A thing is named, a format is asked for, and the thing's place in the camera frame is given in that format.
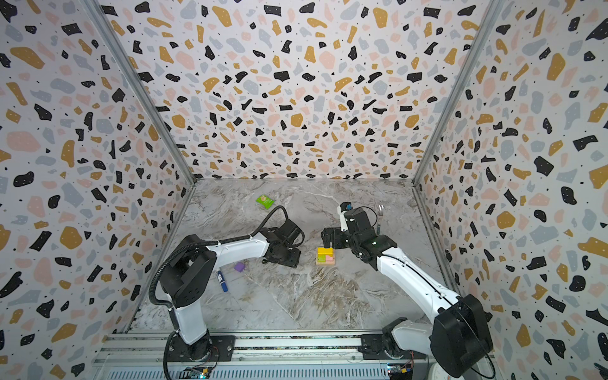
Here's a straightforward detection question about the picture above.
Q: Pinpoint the yellow arch block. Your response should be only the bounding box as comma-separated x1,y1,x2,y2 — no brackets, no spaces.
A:
318,247,334,257

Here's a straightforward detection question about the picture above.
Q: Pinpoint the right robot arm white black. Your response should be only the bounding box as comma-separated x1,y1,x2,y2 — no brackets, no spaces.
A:
321,202,493,377

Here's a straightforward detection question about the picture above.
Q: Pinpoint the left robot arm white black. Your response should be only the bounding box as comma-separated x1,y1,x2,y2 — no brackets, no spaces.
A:
148,219,305,360

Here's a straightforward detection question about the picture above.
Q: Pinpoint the green snack packet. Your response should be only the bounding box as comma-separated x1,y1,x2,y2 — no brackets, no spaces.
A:
256,194,275,210

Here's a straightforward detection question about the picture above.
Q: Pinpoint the blue marker pen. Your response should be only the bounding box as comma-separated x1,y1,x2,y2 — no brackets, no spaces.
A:
217,271,229,292

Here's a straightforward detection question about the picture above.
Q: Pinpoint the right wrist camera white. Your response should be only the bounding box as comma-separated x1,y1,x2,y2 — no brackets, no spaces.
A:
337,202,352,232

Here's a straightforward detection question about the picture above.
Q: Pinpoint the black corrugated cable hose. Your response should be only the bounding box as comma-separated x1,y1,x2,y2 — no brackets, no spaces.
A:
148,205,291,380

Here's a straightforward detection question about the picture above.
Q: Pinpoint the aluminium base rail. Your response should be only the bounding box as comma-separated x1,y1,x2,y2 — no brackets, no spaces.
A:
91,330,450,379

